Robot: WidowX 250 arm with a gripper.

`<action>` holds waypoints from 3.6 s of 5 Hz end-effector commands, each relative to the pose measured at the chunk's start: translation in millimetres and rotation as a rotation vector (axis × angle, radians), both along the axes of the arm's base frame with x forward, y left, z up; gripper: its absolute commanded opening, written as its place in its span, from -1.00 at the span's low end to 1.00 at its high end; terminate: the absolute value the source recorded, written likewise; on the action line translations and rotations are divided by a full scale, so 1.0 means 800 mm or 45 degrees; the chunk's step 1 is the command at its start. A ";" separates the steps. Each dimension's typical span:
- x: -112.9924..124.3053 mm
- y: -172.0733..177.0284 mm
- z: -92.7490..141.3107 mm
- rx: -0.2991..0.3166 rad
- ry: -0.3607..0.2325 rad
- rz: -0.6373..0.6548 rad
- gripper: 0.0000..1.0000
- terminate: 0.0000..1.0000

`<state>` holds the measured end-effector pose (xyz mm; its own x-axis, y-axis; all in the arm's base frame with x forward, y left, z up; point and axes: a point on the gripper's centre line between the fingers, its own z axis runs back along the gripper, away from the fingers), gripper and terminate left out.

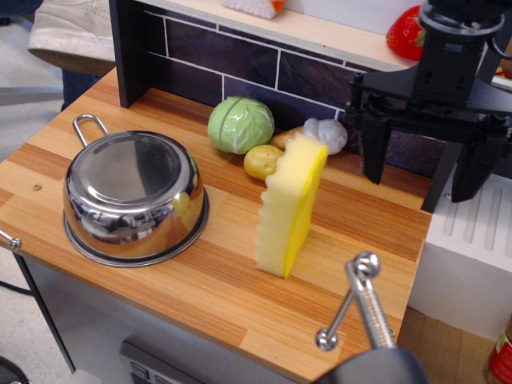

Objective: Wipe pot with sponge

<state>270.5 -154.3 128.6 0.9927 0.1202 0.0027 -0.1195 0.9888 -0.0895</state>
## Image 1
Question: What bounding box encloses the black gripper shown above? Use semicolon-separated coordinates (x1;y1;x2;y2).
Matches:
346;24;511;202

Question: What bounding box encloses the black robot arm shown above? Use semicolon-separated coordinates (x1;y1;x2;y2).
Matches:
346;1;511;202

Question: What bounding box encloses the yellow sponge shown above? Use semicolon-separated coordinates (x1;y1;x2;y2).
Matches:
255;134;328;278

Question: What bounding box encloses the upside-down stainless steel pot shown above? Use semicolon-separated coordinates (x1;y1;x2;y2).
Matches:
63;114;210;267

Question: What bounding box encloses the grey toy garlic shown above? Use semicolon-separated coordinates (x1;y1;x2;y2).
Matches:
303;118;348;155

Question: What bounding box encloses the red toy strawberry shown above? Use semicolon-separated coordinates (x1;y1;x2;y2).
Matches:
386;5;426;61

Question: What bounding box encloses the metal screw clamp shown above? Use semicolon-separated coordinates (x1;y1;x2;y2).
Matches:
314;250;431;384

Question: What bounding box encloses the tan toy bread piece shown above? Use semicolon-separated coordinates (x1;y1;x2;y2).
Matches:
268;126;304;151

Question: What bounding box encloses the yellow toy potato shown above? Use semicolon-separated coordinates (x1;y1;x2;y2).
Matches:
243;145;284;180

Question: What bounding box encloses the green toy cabbage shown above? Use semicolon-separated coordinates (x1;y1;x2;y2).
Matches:
207;96;275;154

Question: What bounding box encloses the white orange toy food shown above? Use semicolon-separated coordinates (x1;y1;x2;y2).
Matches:
221;0;286;19

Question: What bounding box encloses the wooden shelf with backsplash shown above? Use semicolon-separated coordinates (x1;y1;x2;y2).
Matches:
108;0;512;181

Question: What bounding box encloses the white sneaker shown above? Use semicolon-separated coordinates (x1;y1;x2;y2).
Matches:
28;0;115;76

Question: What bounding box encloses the small metal clamp knob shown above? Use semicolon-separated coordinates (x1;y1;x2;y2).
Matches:
0;230;22;250

